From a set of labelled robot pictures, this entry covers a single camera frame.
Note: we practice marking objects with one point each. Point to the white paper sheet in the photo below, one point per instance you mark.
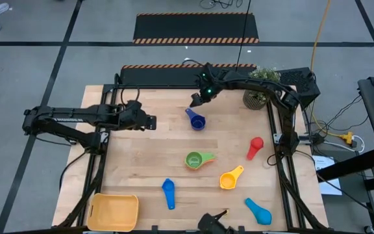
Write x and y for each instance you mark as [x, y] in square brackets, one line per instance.
[331, 190]

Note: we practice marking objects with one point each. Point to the light blue measuring cup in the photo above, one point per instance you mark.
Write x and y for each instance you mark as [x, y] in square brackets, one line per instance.
[261, 216]

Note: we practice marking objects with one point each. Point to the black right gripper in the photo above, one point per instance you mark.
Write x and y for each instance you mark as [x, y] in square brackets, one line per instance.
[209, 83]

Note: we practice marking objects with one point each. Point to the yellow plastic basket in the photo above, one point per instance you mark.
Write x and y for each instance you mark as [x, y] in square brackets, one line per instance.
[112, 213]

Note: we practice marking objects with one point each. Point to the yellow measuring cup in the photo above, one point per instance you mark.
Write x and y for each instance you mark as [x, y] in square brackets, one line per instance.
[228, 181]

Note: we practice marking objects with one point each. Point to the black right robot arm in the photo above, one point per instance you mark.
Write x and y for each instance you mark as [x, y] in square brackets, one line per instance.
[289, 130]

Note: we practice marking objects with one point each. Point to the black clamp-shaped object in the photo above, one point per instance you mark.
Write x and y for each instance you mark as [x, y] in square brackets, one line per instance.
[209, 224]

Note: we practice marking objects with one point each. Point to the potted plant in striped pot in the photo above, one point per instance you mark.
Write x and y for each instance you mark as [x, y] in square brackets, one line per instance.
[255, 100]

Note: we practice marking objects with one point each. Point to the red measuring cup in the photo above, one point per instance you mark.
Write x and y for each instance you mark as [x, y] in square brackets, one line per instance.
[255, 146]

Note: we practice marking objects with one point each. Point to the yellow power plug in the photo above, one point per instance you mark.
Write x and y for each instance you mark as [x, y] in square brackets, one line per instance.
[347, 138]

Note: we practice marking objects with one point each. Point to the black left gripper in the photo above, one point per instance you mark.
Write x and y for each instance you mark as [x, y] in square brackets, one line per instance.
[132, 117]

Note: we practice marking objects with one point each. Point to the black computer case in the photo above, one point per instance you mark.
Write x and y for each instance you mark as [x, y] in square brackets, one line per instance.
[300, 83]

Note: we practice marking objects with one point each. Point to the large black hazard-striped floor mat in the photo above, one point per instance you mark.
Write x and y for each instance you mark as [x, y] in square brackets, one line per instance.
[195, 27]

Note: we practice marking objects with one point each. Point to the indigo measuring cup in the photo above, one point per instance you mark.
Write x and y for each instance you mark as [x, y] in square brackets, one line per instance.
[197, 123]

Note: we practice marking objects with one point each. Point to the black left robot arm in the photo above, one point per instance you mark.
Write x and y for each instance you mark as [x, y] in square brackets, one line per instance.
[63, 117]

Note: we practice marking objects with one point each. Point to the orange measuring cup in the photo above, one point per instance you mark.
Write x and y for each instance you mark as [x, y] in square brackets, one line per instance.
[193, 168]

